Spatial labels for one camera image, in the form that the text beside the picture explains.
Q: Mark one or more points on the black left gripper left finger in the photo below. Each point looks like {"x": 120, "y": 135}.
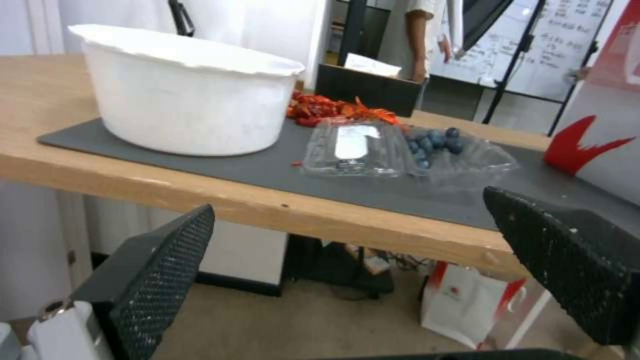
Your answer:
{"x": 145, "y": 285}

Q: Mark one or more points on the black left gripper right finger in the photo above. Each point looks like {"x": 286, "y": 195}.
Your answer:
{"x": 570, "y": 262}

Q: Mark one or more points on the white red paper bag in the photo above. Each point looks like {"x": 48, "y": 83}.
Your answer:
{"x": 467, "y": 303}

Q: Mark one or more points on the white red takeout bag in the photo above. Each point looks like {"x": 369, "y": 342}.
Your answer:
{"x": 600, "y": 112}

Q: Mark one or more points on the clear plastic takeout container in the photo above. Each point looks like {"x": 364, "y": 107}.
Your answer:
{"x": 400, "y": 150}

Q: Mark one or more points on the blueberries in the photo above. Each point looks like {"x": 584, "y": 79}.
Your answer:
{"x": 432, "y": 141}

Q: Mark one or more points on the dark grey table mat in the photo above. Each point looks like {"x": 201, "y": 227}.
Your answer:
{"x": 300, "y": 176}

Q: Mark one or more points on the large white round tub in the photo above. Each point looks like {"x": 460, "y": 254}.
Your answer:
{"x": 192, "y": 92}

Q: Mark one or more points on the black light stand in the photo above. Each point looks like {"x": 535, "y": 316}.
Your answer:
{"x": 520, "y": 63}

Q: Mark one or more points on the whiteboard with writing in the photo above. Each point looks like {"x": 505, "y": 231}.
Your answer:
{"x": 530, "y": 45}

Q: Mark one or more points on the black cardboard box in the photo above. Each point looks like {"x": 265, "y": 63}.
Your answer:
{"x": 367, "y": 92}

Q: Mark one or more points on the person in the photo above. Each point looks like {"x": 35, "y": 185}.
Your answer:
{"x": 420, "y": 37}

